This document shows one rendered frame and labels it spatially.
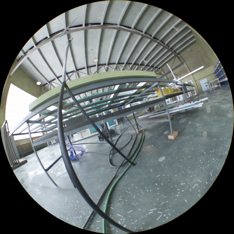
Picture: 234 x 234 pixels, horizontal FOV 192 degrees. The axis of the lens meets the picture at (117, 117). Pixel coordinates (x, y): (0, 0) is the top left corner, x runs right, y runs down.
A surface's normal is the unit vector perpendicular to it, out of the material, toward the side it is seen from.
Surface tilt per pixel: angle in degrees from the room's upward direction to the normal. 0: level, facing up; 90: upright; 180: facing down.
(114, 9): 180
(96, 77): 90
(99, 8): 180
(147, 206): 0
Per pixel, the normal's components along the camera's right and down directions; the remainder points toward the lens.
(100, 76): 0.26, -0.10
